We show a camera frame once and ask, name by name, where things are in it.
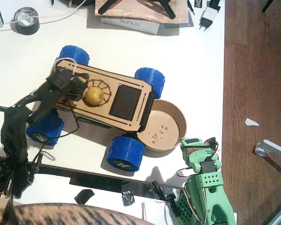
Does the wooden microrover chassis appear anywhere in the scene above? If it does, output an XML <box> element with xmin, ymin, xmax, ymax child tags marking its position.
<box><xmin>43</xmin><ymin>60</ymin><xmax>155</xmax><ymax>132</ymax></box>

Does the black tape roll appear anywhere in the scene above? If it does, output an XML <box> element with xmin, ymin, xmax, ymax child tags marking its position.
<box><xmin>11</xmin><ymin>7</ymin><xmax>40</xmax><ymax>36</ymax></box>

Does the white paper scrap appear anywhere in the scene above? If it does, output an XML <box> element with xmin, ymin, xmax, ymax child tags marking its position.
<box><xmin>245</xmin><ymin>118</ymin><xmax>259</xmax><ymax>128</ymax></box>

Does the black clamp handle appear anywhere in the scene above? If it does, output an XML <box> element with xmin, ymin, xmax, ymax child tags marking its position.
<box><xmin>152</xmin><ymin>180</ymin><xmax>167</xmax><ymax>202</ymax></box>
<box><xmin>28</xmin><ymin>153</ymin><xmax>44</xmax><ymax>186</ymax></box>
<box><xmin>167</xmin><ymin>194</ymin><xmax>181</xmax><ymax>218</ymax></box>

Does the white cable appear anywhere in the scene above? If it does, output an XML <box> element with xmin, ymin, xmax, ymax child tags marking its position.
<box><xmin>0</xmin><ymin>0</ymin><xmax>87</xmax><ymax>33</ymax></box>

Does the green perforated arm base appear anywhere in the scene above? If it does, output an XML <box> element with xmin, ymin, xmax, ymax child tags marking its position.
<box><xmin>175</xmin><ymin>193</ymin><xmax>195</xmax><ymax>223</ymax></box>

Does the white black power adapter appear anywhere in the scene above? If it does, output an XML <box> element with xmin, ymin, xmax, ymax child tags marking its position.
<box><xmin>198</xmin><ymin>0</ymin><xmax>222</xmax><ymax>32</ymax></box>

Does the brown wooden board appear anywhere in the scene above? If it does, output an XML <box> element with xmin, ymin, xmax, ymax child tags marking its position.
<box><xmin>95</xmin><ymin>0</ymin><xmax>189</xmax><ymax>25</ymax></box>

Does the round wooden bowl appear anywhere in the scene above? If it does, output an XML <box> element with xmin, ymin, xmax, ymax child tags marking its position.
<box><xmin>137</xmin><ymin>99</ymin><xmax>187</xmax><ymax>152</ymax></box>

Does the black pen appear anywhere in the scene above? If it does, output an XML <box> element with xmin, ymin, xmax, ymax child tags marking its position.
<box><xmin>186</xmin><ymin>0</ymin><xmax>195</xmax><ymax>16</ymax></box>

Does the black floor object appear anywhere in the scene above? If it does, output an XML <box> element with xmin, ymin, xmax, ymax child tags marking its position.
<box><xmin>261</xmin><ymin>0</ymin><xmax>275</xmax><ymax>13</ymax></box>

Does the blue rover wheel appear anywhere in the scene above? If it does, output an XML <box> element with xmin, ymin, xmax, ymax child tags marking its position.
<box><xmin>58</xmin><ymin>45</ymin><xmax>90</xmax><ymax>66</ymax></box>
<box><xmin>25</xmin><ymin>112</ymin><xmax>65</xmax><ymax>146</ymax></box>
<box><xmin>106</xmin><ymin>135</ymin><xmax>146</xmax><ymax>173</ymax></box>
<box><xmin>133</xmin><ymin>67</ymin><xmax>166</xmax><ymax>99</ymax></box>

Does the grey metal furniture leg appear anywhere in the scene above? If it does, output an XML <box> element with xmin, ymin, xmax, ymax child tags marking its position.
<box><xmin>254</xmin><ymin>139</ymin><xmax>281</xmax><ymax>162</ymax></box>

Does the black flat bar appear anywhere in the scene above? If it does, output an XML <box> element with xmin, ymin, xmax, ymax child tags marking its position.
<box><xmin>23</xmin><ymin>161</ymin><xmax>185</xmax><ymax>200</ymax></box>

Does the crumpled dark tape piece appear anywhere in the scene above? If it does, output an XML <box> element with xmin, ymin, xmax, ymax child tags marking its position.
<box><xmin>120</xmin><ymin>190</ymin><xmax>135</xmax><ymax>207</ymax></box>

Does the white SUNLU box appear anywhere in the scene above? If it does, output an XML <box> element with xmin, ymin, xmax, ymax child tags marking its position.
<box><xmin>100</xmin><ymin>17</ymin><xmax>160</xmax><ymax>35</ymax></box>

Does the black thin cable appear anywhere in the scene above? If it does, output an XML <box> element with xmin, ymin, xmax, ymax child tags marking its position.
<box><xmin>31</xmin><ymin>103</ymin><xmax>81</xmax><ymax>165</ymax></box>

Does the black tape piece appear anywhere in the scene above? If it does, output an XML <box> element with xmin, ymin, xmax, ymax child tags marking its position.
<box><xmin>74</xmin><ymin>188</ymin><xmax>95</xmax><ymax>204</ymax></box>

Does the black tripod leg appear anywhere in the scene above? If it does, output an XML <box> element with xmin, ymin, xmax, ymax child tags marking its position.
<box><xmin>98</xmin><ymin>0</ymin><xmax>119</xmax><ymax>15</ymax></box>
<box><xmin>158</xmin><ymin>0</ymin><xmax>176</xmax><ymax>19</ymax></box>

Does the brown striped fuzzy object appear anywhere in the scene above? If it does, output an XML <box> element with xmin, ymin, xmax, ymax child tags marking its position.
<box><xmin>0</xmin><ymin>202</ymin><xmax>155</xmax><ymax>225</ymax></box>

